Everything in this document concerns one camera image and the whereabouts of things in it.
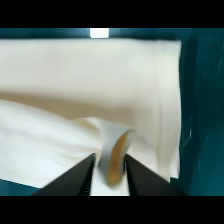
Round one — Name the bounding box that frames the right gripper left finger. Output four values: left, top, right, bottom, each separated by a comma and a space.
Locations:
32, 152, 97, 197

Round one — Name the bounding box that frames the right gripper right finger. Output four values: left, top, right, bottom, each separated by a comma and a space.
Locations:
123, 154, 185, 197

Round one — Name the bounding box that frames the cream white T-shirt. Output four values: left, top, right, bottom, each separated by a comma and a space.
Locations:
0, 37, 183, 197

